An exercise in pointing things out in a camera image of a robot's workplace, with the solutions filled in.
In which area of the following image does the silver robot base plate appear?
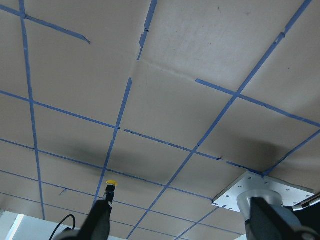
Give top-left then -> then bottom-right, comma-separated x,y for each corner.
211,171 -> 315,214

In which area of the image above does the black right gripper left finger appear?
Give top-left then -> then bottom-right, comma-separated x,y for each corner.
79,200 -> 112,240

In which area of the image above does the black cable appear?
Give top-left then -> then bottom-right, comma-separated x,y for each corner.
49,214 -> 77,240

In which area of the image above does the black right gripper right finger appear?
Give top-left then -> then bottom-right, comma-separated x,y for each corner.
249,197 -> 300,240

